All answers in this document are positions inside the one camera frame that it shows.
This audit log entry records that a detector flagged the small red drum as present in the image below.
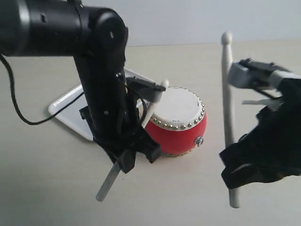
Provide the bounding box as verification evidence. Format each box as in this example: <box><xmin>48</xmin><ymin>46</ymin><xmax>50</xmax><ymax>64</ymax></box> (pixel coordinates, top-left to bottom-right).
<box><xmin>146</xmin><ymin>87</ymin><xmax>207</xmax><ymax>156</ymax></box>

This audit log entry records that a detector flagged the white drumstick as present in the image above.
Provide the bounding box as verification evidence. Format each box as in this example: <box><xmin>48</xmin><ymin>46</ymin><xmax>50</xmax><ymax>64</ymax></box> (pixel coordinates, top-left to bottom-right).
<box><xmin>221</xmin><ymin>32</ymin><xmax>241</xmax><ymax>209</ymax></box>
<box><xmin>95</xmin><ymin>79</ymin><xmax>170</xmax><ymax>202</ymax></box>

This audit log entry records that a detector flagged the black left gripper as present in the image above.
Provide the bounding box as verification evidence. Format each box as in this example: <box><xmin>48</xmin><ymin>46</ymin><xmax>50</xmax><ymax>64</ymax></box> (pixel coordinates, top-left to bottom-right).
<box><xmin>79</xmin><ymin>89</ymin><xmax>162</xmax><ymax>174</ymax></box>

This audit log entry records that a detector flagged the white rectangular plastic tray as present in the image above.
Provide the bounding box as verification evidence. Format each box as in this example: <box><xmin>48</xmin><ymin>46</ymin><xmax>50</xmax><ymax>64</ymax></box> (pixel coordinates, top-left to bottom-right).
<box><xmin>48</xmin><ymin>68</ymin><xmax>158</xmax><ymax>142</ymax></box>

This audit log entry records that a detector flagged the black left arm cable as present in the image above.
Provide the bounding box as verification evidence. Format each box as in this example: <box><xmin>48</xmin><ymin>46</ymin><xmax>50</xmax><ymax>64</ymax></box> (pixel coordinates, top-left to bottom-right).
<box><xmin>0</xmin><ymin>53</ymin><xmax>85</xmax><ymax>125</ymax></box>

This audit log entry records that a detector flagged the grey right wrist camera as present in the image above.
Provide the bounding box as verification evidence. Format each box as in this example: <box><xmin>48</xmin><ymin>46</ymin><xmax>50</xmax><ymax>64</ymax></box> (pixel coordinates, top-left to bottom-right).
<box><xmin>227</xmin><ymin>58</ymin><xmax>291</xmax><ymax>90</ymax></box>

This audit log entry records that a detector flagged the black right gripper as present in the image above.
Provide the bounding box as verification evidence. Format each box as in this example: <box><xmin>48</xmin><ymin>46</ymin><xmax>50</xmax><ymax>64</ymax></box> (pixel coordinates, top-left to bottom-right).
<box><xmin>220</xmin><ymin>79</ymin><xmax>301</xmax><ymax>189</ymax></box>

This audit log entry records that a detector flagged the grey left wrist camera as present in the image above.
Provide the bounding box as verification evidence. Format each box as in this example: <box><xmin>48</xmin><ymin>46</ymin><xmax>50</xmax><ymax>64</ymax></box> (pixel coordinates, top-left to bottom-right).
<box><xmin>126</xmin><ymin>77</ymin><xmax>166</xmax><ymax>103</ymax></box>

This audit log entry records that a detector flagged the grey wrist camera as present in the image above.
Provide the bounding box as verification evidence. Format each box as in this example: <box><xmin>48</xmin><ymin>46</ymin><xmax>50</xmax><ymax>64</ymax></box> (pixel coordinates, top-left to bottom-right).
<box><xmin>227</xmin><ymin>58</ymin><xmax>291</xmax><ymax>90</ymax></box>
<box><xmin>126</xmin><ymin>77</ymin><xmax>166</xmax><ymax>103</ymax></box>

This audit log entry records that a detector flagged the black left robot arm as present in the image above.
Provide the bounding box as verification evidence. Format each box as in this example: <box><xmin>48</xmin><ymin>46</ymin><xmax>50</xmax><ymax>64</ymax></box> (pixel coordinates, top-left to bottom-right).
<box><xmin>0</xmin><ymin>0</ymin><xmax>164</xmax><ymax>173</ymax></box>

